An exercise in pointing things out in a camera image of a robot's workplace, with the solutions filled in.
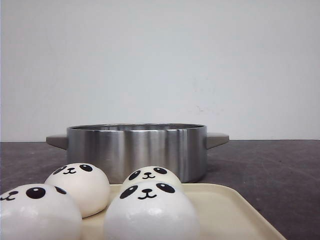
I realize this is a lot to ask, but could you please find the cream plastic tray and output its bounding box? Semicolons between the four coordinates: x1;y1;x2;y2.
81;183;283;240

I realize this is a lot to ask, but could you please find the panda bun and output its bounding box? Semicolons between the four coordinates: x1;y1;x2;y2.
103;181;200;240
0;183;82;240
44;162;111;218
120;165;183;191

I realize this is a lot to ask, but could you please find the stainless steel pot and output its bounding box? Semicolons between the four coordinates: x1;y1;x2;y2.
46;123;229;184

